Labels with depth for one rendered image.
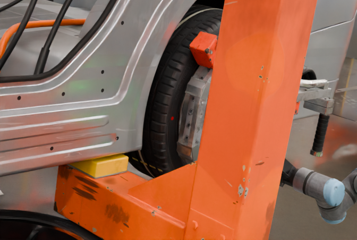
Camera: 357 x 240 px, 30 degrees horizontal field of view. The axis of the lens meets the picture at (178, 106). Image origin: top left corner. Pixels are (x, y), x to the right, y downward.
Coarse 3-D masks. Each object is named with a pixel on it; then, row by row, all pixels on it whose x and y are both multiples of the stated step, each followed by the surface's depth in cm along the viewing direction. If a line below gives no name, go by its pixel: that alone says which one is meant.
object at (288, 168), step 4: (284, 160) 243; (284, 164) 242; (288, 164) 243; (284, 168) 242; (288, 168) 243; (292, 168) 244; (284, 172) 242; (288, 172) 243; (292, 172) 244; (288, 176) 243
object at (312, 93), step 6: (300, 90) 218; (306, 90) 219; (312, 90) 221; (318, 90) 223; (324, 90) 226; (330, 90) 230; (300, 96) 215; (306, 96) 218; (312, 96) 221; (318, 96) 224; (324, 96) 227
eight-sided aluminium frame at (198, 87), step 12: (204, 72) 212; (192, 84) 208; (204, 84) 207; (192, 96) 210; (204, 96) 208; (192, 108) 212; (204, 108) 210; (192, 120) 209; (180, 132) 213; (192, 132) 210; (180, 144) 213; (192, 144) 210; (180, 156) 216; (192, 156) 212
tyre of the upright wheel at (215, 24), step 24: (192, 24) 219; (216, 24) 218; (168, 48) 214; (168, 72) 210; (192, 72) 214; (168, 96) 209; (144, 120) 215; (168, 120) 212; (144, 144) 219; (168, 144) 215; (144, 168) 230; (168, 168) 219
